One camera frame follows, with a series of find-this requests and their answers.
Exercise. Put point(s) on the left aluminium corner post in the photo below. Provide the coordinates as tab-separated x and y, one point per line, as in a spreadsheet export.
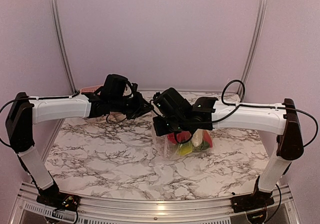
61	44

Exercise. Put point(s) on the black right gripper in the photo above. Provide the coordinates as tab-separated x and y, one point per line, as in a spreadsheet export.
159	130

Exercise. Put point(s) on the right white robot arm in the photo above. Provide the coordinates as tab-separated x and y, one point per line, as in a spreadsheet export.
279	118

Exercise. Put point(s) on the aluminium front frame rail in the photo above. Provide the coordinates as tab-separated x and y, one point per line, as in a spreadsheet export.
92	209

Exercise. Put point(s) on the pink perforated plastic basket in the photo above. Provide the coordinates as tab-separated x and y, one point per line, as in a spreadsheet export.
90	89

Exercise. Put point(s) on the right aluminium corner post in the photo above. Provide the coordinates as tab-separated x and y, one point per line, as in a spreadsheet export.
261	12

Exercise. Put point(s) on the yellow fake pear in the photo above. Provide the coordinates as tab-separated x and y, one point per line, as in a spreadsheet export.
185	149

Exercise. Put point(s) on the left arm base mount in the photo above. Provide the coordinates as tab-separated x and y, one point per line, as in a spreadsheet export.
53	197

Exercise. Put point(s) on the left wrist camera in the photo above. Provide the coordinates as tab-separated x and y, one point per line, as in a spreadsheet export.
134	89

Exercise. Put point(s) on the clear zip top bag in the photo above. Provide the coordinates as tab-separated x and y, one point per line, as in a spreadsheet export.
170	148

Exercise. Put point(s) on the green fake vegetable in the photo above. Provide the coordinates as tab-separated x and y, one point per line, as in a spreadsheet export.
204	146

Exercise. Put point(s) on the aluminium corner post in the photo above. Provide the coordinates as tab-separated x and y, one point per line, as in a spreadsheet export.
61	44
261	12

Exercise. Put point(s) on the white fake cabbage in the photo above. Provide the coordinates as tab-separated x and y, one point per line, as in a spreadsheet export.
197	138

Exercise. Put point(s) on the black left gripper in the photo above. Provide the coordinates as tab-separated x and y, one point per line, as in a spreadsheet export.
140	107

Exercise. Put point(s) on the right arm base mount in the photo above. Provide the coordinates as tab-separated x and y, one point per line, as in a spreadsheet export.
255	200

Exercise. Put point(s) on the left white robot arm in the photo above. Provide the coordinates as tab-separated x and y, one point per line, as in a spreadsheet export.
26	111

